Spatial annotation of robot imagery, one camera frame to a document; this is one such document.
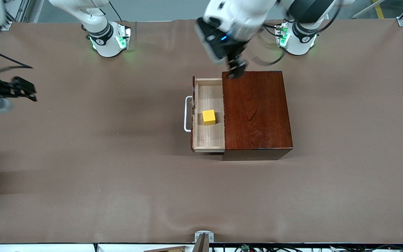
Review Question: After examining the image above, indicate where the black base cable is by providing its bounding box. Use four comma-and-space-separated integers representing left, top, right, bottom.
263, 23, 280, 37
109, 0, 125, 21

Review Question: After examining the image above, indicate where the wooden drawer with white handle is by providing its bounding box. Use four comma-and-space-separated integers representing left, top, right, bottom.
184, 75, 226, 153

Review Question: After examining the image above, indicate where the black left base cable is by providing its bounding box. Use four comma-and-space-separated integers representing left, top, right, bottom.
263, 23, 280, 37

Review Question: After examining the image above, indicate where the yellow floor tape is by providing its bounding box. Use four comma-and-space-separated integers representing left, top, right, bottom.
372, 0, 386, 19

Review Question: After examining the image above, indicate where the brown table cover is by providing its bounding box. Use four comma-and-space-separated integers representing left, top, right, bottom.
0, 19, 403, 244

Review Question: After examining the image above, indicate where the black right base cable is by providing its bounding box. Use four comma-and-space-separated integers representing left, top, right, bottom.
109, 0, 125, 21

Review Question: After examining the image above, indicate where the dark wooden cabinet box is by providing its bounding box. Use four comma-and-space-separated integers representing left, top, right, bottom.
221, 71, 294, 161

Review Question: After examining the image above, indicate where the yellow block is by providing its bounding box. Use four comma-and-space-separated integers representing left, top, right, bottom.
202, 109, 217, 126

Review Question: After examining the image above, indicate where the thin grey metal bar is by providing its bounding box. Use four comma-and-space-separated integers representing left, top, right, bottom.
352, 0, 386, 20

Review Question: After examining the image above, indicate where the grey metal bracket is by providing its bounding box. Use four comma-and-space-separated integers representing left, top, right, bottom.
194, 230, 215, 252

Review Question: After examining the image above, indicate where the upright aluminium extrusion post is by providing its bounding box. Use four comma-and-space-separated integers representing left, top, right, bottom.
13, 0, 31, 22

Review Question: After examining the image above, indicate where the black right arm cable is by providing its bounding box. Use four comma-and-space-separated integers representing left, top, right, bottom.
0, 40, 34, 76

